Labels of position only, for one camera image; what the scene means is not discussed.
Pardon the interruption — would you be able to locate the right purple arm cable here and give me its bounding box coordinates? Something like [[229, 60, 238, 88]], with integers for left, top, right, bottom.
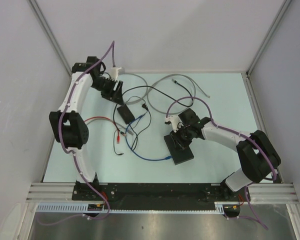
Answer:
[[165, 96, 278, 231]]

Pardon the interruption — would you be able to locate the red ethernet cable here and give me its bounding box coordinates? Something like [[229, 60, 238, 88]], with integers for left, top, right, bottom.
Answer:
[[83, 116, 122, 144]]

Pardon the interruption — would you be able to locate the right aluminium corner post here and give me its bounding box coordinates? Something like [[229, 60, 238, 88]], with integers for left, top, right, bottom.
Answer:
[[246, 0, 298, 76]]

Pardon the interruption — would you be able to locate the black Mercury network switch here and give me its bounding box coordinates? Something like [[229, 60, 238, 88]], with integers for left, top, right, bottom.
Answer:
[[163, 135, 194, 165]]

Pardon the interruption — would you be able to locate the aluminium corner post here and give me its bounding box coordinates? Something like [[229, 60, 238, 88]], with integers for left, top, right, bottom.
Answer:
[[27, 0, 72, 76], [246, 0, 298, 76]]

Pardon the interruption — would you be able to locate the blue ethernet cable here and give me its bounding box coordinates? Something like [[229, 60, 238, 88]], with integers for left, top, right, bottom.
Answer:
[[124, 113, 173, 162]]

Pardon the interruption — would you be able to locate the white slotted cable duct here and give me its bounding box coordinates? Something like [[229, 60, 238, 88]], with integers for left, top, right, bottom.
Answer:
[[36, 202, 224, 214]]

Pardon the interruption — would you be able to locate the aluminium front frame rail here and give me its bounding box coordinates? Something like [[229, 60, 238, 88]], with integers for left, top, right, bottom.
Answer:
[[26, 183, 299, 204]]

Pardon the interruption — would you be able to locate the thin black power cord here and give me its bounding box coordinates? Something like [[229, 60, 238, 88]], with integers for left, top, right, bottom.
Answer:
[[112, 85, 195, 156]]

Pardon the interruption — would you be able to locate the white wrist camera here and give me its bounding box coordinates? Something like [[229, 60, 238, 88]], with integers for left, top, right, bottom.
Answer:
[[109, 66, 125, 81], [164, 115, 184, 133]]

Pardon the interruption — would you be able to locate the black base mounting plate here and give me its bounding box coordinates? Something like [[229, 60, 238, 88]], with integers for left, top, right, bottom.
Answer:
[[71, 182, 250, 215]]

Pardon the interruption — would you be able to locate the long grey ethernet cable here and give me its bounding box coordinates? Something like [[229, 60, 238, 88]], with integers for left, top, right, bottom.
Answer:
[[119, 72, 212, 117]]

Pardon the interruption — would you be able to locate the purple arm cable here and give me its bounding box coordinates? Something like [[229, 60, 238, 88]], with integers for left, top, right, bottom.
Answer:
[[36, 40, 116, 225], [165, 96, 278, 231]]

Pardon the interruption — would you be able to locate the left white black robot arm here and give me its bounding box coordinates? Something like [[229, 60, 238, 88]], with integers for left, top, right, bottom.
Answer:
[[49, 56, 124, 200]]

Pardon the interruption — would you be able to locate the left aluminium corner post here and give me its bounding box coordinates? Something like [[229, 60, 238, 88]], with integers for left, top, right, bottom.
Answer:
[[27, 0, 72, 76]]

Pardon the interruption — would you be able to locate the black ethernet cable teal plug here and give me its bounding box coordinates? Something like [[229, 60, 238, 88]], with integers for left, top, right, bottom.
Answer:
[[171, 79, 194, 107]]

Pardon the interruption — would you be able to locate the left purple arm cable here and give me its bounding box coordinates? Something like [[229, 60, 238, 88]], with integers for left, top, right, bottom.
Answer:
[[36, 40, 116, 225]]

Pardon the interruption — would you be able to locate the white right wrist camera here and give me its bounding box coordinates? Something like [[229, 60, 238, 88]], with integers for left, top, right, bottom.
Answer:
[[164, 115, 184, 133]]

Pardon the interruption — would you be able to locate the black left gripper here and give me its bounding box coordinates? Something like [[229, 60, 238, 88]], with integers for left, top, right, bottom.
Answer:
[[91, 77, 125, 107]]

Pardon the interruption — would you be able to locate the small black adapter box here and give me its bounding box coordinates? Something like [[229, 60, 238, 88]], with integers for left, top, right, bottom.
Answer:
[[117, 104, 135, 125]]

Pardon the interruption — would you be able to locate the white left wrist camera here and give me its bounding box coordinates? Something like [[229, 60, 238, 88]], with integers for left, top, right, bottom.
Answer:
[[109, 66, 125, 81]]

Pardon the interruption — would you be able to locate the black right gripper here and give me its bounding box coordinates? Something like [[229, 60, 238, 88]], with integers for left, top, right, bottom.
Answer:
[[169, 125, 193, 151]]

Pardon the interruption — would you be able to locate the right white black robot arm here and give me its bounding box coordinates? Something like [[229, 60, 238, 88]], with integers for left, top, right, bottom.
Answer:
[[164, 108, 281, 201]]

